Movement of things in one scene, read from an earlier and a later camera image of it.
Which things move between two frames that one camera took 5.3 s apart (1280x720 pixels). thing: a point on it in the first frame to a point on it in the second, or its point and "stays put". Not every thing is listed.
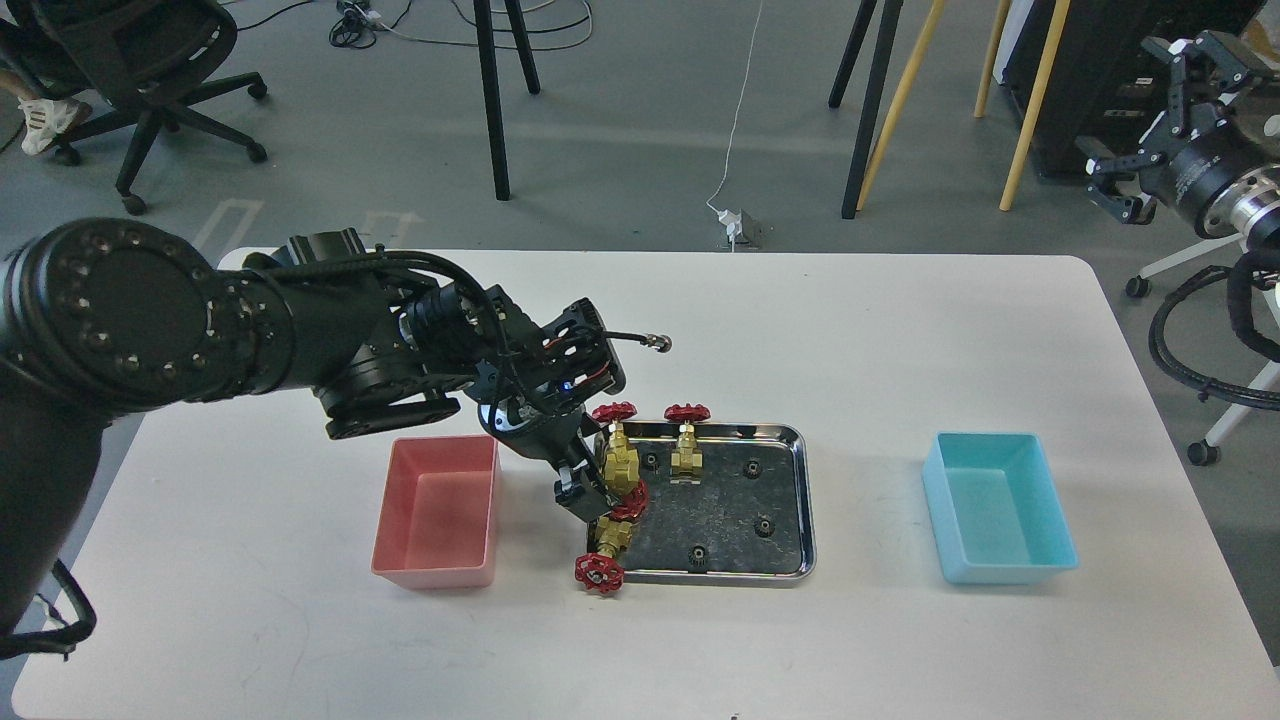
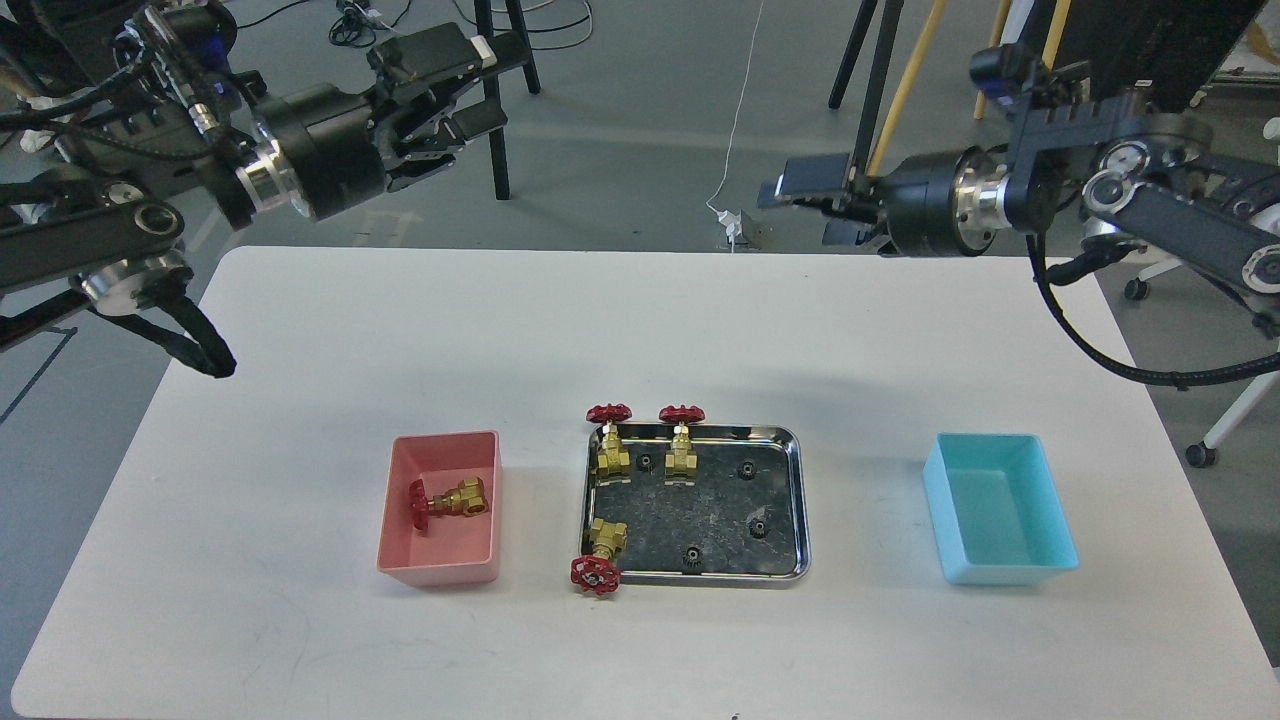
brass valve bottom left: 600,571 stays put
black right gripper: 1203,164 to 950,204
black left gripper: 533,386 to 320,149
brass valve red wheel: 634,503 to 468,497
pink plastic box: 438,518 stays put
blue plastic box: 996,509 stays put
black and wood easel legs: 857,198 stays put
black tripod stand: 497,137 stays put
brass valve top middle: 686,459 stays put
